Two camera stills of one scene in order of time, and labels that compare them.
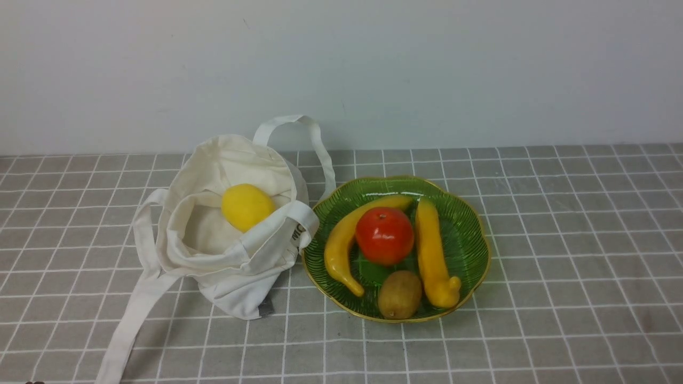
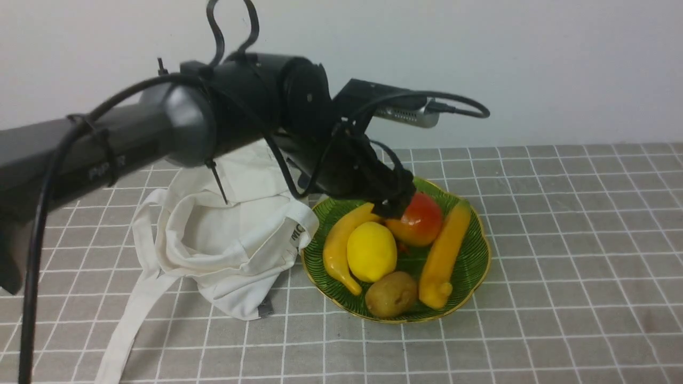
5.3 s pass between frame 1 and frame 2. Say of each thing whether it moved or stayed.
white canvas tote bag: stayed
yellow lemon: moved
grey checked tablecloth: stayed
